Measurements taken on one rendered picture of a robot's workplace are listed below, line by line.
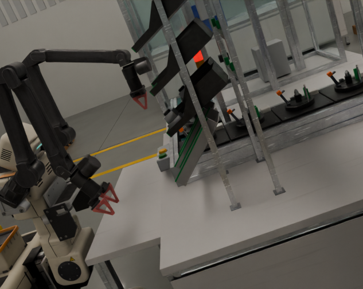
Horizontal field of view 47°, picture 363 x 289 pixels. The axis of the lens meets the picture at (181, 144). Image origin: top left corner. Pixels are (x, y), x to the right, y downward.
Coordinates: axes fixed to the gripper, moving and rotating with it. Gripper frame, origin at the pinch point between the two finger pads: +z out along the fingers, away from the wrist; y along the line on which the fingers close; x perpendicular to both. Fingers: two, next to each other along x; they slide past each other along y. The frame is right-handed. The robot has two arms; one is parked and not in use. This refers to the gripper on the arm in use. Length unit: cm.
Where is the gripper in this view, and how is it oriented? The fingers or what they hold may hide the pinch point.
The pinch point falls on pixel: (145, 107)
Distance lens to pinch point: 191.9
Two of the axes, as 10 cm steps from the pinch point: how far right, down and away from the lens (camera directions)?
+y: -0.3, -3.2, 9.5
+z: 3.8, 8.7, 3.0
